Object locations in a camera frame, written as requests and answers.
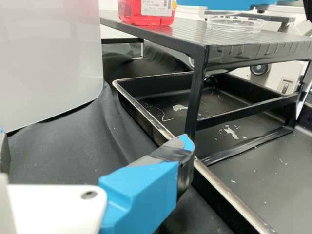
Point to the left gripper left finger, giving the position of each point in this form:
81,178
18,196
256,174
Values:
5,153

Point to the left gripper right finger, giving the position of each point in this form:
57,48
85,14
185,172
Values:
143,187

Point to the petri dish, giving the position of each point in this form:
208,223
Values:
235,24

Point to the white box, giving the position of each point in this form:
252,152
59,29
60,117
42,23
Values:
48,61

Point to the black tray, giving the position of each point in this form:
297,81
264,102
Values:
256,175

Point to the black platform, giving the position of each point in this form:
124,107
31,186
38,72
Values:
195,36

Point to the cream microscope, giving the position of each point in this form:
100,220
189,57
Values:
270,78

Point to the red liquid bottle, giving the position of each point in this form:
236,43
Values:
146,14

